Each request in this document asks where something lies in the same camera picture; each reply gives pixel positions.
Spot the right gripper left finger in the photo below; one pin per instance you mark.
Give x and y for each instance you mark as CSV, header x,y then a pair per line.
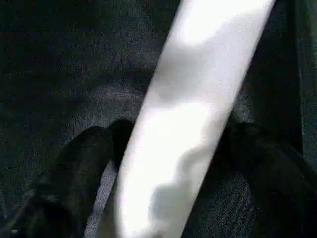
x,y
69,188

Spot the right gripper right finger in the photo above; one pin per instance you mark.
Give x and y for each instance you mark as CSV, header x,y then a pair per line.
x,y
277,193

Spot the white plastic table leg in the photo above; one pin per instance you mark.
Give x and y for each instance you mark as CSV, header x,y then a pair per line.
x,y
188,99

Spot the black work mat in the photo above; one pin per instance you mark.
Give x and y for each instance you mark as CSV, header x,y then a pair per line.
x,y
64,59

